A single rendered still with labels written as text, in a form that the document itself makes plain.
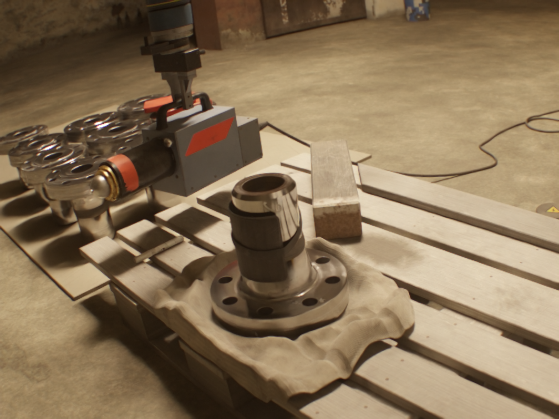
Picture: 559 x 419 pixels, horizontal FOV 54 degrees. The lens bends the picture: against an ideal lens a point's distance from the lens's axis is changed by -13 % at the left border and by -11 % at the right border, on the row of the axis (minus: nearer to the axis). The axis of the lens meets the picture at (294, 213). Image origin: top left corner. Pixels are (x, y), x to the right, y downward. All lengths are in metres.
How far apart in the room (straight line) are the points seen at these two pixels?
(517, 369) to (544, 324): 0.14
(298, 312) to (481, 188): 1.07
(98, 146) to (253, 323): 1.23
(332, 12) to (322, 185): 4.87
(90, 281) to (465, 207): 1.02
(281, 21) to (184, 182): 4.42
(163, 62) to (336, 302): 0.75
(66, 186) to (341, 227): 0.81
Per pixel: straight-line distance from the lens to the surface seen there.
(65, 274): 1.81
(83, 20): 10.54
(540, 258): 1.30
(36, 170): 2.02
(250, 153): 1.62
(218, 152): 1.54
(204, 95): 1.57
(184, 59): 1.45
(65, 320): 1.60
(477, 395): 0.94
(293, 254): 1.09
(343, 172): 1.53
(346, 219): 1.38
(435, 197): 1.53
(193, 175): 1.49
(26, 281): 1.87
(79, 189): 1.77
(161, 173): 1.45
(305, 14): 6.00
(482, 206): 1.47
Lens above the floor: 0.78
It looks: 24 degrees down
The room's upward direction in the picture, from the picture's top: 7 degrees counter-clockwise
